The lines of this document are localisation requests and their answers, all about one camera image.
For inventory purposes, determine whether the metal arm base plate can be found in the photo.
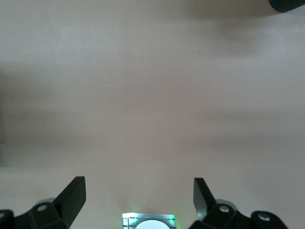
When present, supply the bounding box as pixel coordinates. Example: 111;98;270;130
122;212;176;229

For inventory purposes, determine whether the black foam cylinder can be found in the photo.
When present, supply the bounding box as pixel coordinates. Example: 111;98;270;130
268;0;305;13

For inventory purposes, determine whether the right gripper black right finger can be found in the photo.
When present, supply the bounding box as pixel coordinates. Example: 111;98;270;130
188;177;290;229

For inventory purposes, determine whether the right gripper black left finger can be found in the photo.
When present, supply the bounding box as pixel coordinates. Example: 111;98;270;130
0;176;86;229

